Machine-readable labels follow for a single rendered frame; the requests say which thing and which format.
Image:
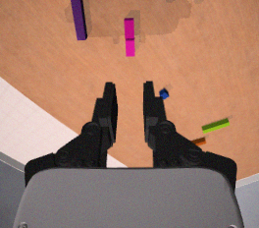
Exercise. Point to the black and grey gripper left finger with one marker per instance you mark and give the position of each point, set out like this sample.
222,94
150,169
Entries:
96,137

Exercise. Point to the orange rod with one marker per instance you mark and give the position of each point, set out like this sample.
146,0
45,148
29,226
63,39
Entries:
199,141

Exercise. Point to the magenta rod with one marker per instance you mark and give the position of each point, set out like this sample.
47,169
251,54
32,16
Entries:
129,28
130,46

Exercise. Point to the purple rod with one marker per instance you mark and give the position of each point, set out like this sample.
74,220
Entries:
79,19

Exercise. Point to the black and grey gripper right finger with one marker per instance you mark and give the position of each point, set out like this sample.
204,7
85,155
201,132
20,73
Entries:
171,148

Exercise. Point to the lime green rod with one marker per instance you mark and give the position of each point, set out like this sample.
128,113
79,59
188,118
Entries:
215,126

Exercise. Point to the small blue block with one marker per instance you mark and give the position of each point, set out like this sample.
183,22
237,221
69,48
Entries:
164,93

